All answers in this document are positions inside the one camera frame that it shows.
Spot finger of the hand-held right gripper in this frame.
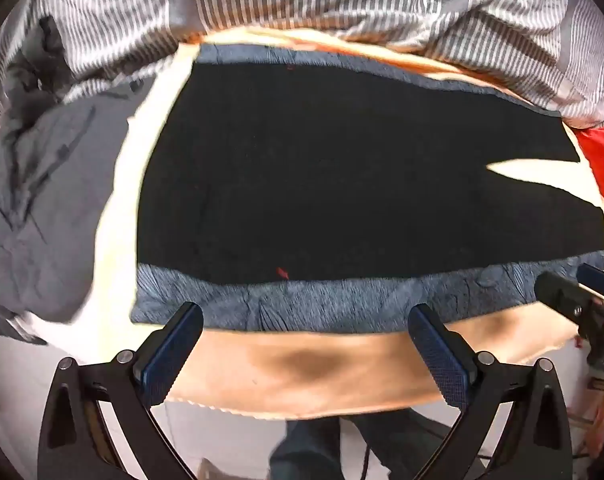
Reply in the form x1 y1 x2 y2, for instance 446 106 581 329
576 262 604 308
534 271 604 376

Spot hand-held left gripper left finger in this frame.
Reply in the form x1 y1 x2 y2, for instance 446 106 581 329
38 301 205 480

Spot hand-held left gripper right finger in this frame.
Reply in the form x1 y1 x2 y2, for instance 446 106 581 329
408 302 575 480

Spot black and blue patterned pants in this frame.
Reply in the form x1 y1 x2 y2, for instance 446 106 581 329
129 42 604 333

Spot person's leg in dark jeans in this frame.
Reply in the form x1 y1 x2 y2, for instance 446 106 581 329
352 410 450 480
269 416 343 480

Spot peach bed sheet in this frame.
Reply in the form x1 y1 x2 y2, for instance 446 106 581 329
72 27 604 421

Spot grey garment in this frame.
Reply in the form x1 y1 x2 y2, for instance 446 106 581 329
0 80 155 333

